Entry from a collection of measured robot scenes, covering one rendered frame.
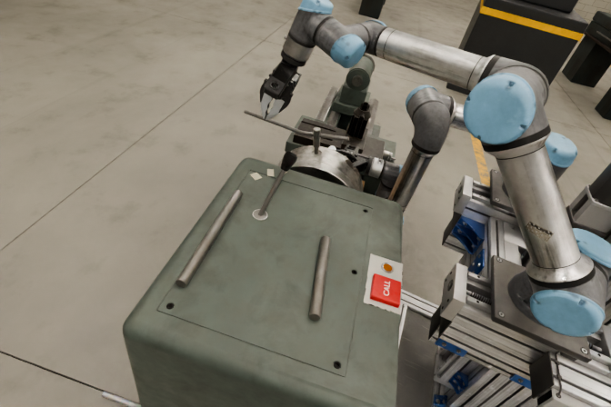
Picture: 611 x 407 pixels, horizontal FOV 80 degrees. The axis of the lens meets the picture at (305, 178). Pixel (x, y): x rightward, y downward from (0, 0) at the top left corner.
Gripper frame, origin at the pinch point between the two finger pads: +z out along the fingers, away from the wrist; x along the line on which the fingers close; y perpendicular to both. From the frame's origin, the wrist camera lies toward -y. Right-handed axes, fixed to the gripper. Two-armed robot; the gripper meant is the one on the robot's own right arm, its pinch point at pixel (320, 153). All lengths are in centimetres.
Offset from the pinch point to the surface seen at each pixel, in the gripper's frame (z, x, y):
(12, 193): 189, -108, 13
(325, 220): -9, 18, -54
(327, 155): -4.1, 16.1, -24.0
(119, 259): 99, -108, -6
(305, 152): 2.9, 14.9, -23.7
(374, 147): -21.5, -10.6, 34.6
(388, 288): -26, 19, -69
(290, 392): -12, 17, -94
